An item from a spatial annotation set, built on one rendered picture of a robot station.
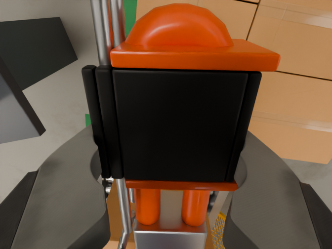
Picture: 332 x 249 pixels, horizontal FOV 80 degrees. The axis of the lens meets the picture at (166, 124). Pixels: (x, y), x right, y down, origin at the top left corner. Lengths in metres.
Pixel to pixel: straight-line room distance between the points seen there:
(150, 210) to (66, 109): 1.51
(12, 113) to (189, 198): 0.72
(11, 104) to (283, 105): 1.00
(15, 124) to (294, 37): 1.01
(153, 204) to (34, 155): 1.92
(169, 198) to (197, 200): 0.05
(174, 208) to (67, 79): 1.41
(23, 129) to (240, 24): 0.82
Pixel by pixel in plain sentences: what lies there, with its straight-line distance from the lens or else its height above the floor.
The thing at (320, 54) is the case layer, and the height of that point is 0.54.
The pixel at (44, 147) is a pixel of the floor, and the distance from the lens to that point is 1.96.
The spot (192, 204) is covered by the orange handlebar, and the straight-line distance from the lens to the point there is 0.17.
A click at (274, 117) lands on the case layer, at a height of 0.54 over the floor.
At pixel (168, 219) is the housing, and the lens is 0.19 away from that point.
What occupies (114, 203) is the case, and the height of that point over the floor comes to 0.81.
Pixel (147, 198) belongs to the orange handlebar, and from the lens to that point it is 0.16.
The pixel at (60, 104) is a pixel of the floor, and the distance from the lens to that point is 1.66.
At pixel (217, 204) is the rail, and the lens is 1.20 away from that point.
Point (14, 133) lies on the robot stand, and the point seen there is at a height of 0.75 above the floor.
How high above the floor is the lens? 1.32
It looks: 60 degrees down
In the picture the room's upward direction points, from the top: 178 degrees counter-clockwise
